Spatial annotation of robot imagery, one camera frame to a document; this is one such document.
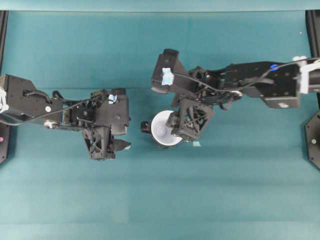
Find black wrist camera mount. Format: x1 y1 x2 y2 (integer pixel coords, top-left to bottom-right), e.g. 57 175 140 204
94 88 130 136
151 48 195 94

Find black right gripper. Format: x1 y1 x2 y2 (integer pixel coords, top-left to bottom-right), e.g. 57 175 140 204
167 66 242 142

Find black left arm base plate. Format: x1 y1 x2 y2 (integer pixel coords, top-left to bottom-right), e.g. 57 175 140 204
0 123 11 164

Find black left frame rail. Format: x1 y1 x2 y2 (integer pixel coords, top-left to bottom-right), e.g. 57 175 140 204
0 10 9 70

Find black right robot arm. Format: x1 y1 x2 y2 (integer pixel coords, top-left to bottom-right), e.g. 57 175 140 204
140 56 320 148

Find white paper cup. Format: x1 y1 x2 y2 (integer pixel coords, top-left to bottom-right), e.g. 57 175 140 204
150 110 182 147

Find black aluminium frame rail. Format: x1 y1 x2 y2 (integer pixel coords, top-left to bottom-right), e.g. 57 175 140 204
305 9 320 57

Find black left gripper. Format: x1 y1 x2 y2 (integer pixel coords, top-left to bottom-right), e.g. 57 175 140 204
61 93 132 160

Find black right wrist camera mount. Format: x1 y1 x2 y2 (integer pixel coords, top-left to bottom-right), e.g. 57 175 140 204
151 48 195 94

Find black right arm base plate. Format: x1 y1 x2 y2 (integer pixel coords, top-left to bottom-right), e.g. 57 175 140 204
304 111 320 170

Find black cup holder with handle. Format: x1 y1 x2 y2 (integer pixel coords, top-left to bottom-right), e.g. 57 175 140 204
140 121 182 149

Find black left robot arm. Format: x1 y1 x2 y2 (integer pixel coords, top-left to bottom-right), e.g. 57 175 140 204
0 74 116 161

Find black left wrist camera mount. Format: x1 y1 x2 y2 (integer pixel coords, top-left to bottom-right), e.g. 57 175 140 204
94 88 130 136

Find blue tape piece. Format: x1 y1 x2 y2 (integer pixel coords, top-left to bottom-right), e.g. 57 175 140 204
192 141 201 147

